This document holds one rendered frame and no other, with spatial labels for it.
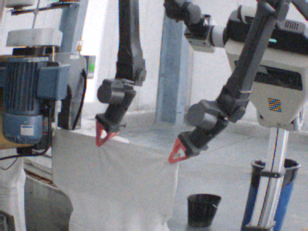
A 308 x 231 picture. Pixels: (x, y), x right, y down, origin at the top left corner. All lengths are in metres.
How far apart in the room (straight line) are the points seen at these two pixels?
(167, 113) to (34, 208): 8.19
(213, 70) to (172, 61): 0.82
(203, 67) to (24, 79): 9.06
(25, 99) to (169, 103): 9.09
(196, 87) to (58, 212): 8.31
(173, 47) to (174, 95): 0.91
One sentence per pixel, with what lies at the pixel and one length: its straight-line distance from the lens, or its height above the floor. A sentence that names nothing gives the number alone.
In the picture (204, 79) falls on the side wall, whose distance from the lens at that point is 10.32.
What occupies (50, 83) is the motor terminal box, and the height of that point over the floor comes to 1.26.
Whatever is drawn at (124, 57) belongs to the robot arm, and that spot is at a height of 1.33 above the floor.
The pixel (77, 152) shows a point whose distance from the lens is 1.72.
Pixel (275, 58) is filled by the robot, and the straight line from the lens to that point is 1.74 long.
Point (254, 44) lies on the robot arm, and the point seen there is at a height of 1.41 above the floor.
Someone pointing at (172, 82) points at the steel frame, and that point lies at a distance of 10.35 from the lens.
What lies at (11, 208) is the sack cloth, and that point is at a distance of 2.03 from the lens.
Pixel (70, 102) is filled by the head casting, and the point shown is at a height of 1.16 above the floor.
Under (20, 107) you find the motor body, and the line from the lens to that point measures 1.38.
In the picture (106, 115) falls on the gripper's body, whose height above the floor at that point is 1.15.
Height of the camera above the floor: 1.35
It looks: 7 degrees down
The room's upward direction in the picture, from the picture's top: 5 degrees clockwise
